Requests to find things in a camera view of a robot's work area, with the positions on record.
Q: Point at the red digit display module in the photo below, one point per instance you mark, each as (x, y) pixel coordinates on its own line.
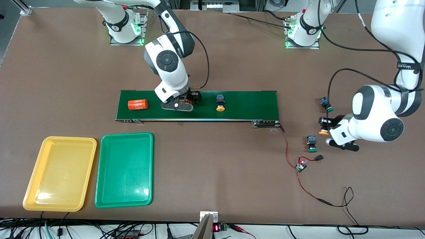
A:
(216, 228)

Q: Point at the green conveyor belt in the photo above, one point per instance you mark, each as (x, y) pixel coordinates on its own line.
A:
(249, 106)

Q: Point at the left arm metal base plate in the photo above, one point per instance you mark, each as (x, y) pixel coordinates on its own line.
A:
(315, 47)

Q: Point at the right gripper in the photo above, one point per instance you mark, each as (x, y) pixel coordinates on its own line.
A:
(192, 96)

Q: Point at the green cap push button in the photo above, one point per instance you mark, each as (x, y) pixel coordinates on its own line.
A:
(327, 106)
(312, 142)

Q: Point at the black red power strip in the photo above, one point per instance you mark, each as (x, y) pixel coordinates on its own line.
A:
(127, 235)

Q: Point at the black connector plug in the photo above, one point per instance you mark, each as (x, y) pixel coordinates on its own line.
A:
(319, 158)

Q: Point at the green plastic tray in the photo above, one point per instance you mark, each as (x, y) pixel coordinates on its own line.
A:
(124, 172)

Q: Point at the yellow plastic tray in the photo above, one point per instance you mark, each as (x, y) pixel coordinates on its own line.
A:
(59, 179)

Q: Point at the aluminium frame post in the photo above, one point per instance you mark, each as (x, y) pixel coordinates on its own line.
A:
(338, 5)
(26, 11)

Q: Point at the small controller circuit board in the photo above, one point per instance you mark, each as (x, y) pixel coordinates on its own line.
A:
(301, 167)

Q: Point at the orange cylinder white print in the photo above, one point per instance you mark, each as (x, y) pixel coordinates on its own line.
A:
(186, 100)
(137, 104)

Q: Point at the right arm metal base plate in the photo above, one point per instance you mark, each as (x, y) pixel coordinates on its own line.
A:
(145, 36)

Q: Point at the silver control box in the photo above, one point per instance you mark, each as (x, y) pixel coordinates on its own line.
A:
(215, 6)

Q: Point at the yellow cap push button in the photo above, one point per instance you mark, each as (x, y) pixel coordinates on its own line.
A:
(323, 132)
(220, 99)

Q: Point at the red clip lead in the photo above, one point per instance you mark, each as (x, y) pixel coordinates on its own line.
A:
(236, 228)

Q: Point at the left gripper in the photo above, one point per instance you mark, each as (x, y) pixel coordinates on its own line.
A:
(336, 120)

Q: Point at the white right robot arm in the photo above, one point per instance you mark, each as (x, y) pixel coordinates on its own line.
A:
(167, 61)

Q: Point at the grey camera mount bar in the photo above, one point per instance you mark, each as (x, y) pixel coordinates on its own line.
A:
(206, 229)

